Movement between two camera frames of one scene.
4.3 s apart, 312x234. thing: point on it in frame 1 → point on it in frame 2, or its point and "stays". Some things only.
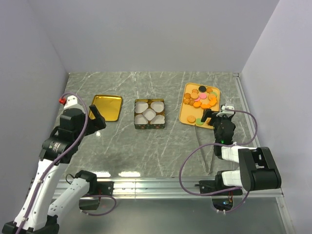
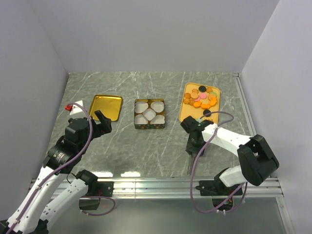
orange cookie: x=205 y=106 stays
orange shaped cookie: x=197 y=104 stays
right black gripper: x=208 y=113 → x=190 y=147
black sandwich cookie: x=202 y=88 stays
